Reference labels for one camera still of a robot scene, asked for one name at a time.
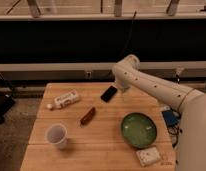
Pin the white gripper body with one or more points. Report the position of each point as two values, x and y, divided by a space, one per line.
123 87

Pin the black rectangular eraser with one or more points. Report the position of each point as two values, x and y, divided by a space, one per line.
108 94

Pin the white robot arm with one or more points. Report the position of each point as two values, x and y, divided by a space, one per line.
190 103

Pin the brown red marker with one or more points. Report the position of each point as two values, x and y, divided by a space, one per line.
88 117

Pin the green round plate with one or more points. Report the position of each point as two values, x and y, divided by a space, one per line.
138 130

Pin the white plastic bottle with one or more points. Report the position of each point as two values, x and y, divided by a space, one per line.
63 100

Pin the blue box on floor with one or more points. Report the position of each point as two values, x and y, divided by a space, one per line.
171 119

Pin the white speckled sponge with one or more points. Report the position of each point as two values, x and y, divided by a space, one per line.
148 156

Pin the black object at left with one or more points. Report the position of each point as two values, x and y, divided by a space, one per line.
6 100

